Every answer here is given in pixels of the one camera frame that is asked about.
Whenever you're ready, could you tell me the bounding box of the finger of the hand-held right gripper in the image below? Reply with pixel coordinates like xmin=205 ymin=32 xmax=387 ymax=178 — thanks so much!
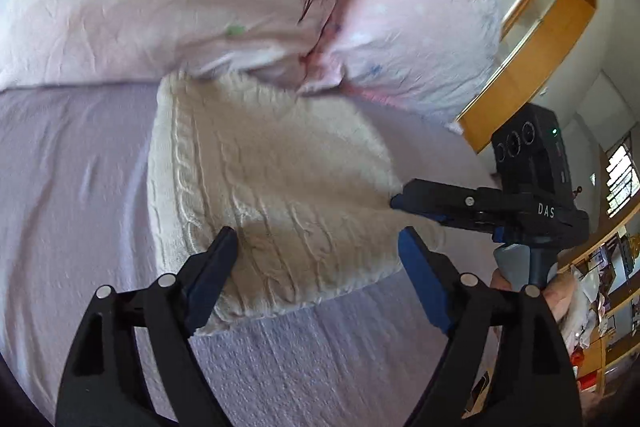
xmin=390 ymin=178 xmax=506 ymax=235

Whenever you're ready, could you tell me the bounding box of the wooden headboard shelf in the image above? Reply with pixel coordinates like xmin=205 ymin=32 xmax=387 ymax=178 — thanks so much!
xmin=457 ymin=0 xmax=598 ymax=152

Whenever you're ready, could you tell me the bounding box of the window with grille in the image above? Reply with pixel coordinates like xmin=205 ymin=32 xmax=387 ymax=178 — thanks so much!
xmin=602 ymin=144 xmax=640 ymax=220

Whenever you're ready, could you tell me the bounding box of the person's right hand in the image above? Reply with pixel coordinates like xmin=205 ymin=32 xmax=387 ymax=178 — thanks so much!
xmin=490 ymin=269 xmax=581 ymax=323

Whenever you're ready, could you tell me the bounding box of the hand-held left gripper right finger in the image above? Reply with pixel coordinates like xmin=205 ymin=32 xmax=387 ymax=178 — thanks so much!
xmin=398 ymin=227 xmax=583 ymax=427

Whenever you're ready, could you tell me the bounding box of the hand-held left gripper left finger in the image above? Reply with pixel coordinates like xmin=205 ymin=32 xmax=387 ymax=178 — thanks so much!
xmin=55 ymin=227 xmax=239 ymax=427

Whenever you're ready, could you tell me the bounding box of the cluttered wooden shelf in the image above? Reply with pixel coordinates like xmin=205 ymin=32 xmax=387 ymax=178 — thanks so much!
xmin=555 ymin=227 xmax=640 ymax=393

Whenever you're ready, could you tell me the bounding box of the lavender bed sheet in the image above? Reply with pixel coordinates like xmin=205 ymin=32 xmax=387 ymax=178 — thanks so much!
xmin=0 ymin=82 xmax=501 ymax=427

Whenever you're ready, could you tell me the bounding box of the white cable-knit sweater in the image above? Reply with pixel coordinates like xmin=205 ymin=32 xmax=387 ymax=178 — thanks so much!
xmin=148 ymin=72 xmax=446 ymax=338

